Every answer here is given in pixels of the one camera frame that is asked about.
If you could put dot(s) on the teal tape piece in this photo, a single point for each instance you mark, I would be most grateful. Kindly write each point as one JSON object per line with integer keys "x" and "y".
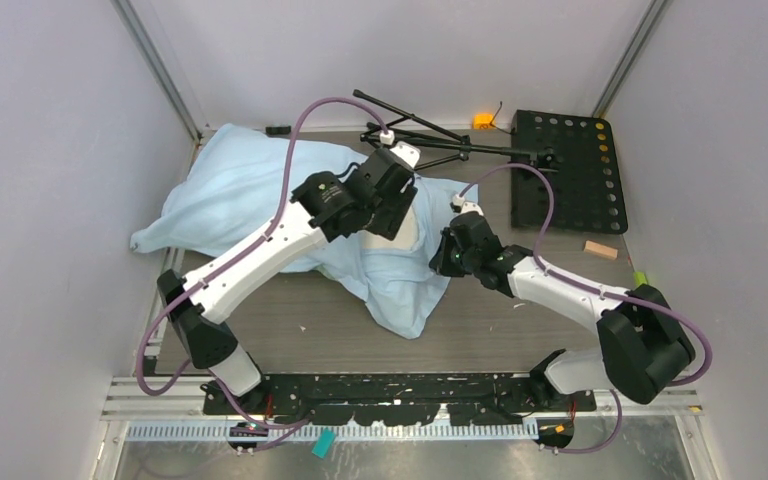
{"x": 324, "y": 443}

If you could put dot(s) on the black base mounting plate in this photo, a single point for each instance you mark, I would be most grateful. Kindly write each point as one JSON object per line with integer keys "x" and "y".
{"x": 415, "y": 399}

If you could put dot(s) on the slotted cable duct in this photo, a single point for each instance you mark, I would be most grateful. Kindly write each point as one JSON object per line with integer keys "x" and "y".
{"x": 229, "y": 431}

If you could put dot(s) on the green small block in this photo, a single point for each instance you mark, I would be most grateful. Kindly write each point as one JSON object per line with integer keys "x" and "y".
{"x": 640, "y": 278}

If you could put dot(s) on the orange round object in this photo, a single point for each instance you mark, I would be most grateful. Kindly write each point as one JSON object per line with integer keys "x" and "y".
{"x": 483, "y": 121}

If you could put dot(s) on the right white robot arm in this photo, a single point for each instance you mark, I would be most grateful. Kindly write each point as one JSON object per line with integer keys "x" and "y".
{"x": 641, "y": 349}

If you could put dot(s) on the small black wall bracket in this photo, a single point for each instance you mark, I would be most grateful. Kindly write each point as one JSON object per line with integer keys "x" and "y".
{"x": 280, "y": 130}

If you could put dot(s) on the wooden block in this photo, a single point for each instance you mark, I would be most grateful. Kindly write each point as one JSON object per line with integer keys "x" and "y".
{"x": 600, "y": 250}

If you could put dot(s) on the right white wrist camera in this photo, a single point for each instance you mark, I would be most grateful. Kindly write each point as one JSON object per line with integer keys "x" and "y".
{"x": 460, "y": 206}

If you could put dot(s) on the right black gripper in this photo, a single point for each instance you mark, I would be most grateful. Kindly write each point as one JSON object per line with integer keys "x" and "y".
{"x": 441, "y": 263}

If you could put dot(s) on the black perforated stand plate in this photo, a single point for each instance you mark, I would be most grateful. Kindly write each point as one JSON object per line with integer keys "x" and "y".
{"x": 578, "y": 157}

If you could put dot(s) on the black folding stand tripod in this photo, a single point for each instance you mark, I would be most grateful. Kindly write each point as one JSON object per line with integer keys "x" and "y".
{"x": 420, "y": 132}

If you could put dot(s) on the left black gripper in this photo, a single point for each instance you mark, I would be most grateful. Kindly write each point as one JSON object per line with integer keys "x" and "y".
{"x": 388, "y": 225}

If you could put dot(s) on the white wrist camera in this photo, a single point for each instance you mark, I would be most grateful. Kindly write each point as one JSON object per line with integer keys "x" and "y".
{"x": 407, "y": 153}
{"x": 460, "y": 206}

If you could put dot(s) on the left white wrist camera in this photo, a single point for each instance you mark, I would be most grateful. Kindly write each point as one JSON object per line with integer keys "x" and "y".
{"x": 407, "y": 153}

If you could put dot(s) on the green and blue pillowcase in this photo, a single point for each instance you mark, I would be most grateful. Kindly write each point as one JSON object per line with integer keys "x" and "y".
{"x": 234, "y": 187}

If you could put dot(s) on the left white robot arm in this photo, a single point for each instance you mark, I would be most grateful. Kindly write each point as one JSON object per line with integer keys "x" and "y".
{"x": 199, "y": 303}

